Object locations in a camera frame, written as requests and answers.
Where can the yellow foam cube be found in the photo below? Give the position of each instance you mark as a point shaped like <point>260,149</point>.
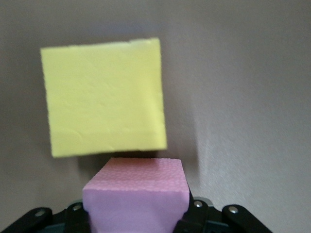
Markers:
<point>104,97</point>

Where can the pink foam cube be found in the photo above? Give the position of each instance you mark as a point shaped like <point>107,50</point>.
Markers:
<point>136,199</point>

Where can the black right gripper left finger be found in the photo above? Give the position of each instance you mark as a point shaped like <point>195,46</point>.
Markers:
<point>36,218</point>

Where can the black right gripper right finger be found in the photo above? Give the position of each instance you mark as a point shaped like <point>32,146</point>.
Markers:
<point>233,218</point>

